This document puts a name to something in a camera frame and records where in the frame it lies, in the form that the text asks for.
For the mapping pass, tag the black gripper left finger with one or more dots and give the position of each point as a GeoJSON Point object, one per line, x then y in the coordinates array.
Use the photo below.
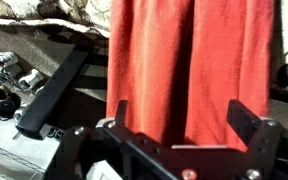
{"type": "Point", "coordinates": [121, 112]}

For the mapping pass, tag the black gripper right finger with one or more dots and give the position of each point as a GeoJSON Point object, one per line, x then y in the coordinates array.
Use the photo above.
{"type": "Point", "coordinates": [242, 120]}

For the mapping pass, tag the orange-red cloth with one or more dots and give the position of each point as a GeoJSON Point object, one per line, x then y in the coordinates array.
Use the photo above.
{"type": "Point", "coordinates": [178, 63]}

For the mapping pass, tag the black wooden chair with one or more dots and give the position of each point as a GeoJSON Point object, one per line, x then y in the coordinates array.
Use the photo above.
{"type": "Point", "coordinates": [60, 104]}

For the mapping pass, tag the white sneakers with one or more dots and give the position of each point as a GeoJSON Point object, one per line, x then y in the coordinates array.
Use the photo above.
{"type": "Point", "coordinates": [10, 69]}

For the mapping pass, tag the patterned pillow back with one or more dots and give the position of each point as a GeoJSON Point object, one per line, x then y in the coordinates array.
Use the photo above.
{"type": "Point", "coordinates": [85, 16]}

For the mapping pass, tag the black shoes on rack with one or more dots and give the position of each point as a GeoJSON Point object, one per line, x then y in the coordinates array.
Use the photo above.
{"type": "Point", "coordinates": [0, 100]}

